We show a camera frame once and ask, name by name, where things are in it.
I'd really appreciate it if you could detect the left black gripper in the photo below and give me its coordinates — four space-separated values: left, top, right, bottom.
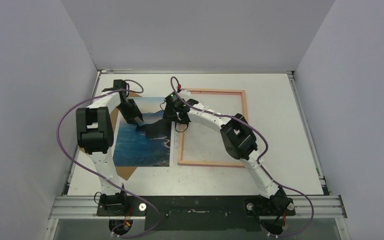
116 98 142 125

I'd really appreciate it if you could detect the seascape photo print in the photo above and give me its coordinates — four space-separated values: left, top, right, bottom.
113 97 172 167

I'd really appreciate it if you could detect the brown cardboard backing board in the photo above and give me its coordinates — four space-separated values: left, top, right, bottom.
75 92 137 180

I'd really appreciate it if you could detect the pink wooden picture frame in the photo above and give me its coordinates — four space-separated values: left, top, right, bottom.
177 88 248 168

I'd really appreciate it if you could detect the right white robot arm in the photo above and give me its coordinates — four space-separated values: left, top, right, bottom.
163 89 294 215

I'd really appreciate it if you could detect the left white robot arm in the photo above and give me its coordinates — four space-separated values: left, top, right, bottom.
75 79 143 216

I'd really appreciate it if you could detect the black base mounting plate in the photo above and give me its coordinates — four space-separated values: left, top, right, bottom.
96 195 296 234

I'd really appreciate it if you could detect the aluminium rail front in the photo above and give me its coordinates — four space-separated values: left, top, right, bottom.
44 195 351 240

